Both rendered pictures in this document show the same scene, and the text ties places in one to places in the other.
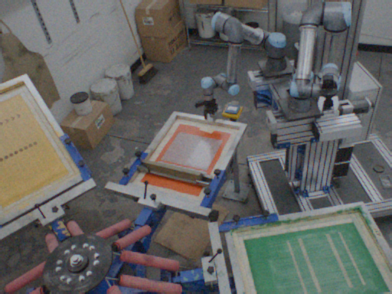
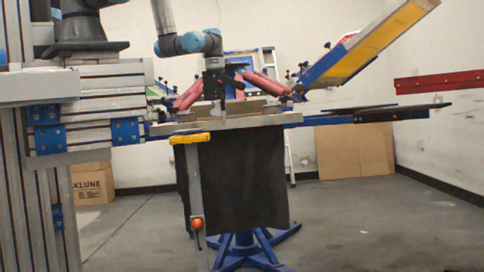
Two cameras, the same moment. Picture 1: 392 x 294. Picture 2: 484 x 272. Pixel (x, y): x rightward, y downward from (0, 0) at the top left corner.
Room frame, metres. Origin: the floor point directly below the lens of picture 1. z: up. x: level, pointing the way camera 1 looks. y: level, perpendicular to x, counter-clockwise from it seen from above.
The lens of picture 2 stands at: (3.89, -0.94, 1.03)
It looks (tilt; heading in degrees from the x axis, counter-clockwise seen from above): 3 degrees down; 153
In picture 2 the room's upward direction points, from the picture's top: 5 degrees counter-clockwise
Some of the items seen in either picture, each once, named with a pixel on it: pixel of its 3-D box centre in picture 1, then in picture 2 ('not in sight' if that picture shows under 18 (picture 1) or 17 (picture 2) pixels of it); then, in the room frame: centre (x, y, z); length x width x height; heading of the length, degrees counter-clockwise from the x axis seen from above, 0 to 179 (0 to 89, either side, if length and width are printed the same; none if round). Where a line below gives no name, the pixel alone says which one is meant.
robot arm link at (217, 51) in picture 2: (207, 86); (212, 43); (2.14, -0.10, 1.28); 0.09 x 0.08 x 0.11; 122
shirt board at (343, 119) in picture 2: not in sight; (330, 119); (1.45, 0.95, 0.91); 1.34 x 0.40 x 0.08; 32
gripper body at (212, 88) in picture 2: (210, 105); (214, 85); (2.13, -0.11, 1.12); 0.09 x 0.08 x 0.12; 62
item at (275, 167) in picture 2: not in sight; (231, 182); (2.07, -0.04, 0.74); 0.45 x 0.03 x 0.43; 62
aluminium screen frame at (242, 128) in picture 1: (187, 155); (228, 121); (1.81, 0.09, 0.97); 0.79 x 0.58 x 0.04; 152
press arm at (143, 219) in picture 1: (146, 215); not in sight; (1.32, 0.36, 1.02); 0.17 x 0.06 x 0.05; 152
